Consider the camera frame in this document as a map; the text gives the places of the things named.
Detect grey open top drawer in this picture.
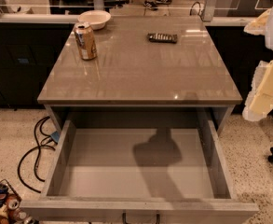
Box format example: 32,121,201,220
21,119,258,224

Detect black floor cable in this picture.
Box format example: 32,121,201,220
17,116,58,194

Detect white bowl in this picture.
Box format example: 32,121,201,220
78,10,111,30

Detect wire basket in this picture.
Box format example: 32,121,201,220
0,179,41,224

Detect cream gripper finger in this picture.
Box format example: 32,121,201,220
244,8,271,35
242,60,273,121

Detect orange soda can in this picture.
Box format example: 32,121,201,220
74,22,97,60

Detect black drawer handle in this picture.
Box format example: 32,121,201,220
121,213,160,224

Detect grey cabinet with glossy top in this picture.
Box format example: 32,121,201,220
38,16,242,128

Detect brown soda can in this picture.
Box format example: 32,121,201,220
6,194,20,210

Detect black snack bar packet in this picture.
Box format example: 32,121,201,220
147,33,178,44

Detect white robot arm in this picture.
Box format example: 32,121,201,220
242,7,273,121

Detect person's sneakers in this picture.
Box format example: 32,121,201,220
143,0,172,11

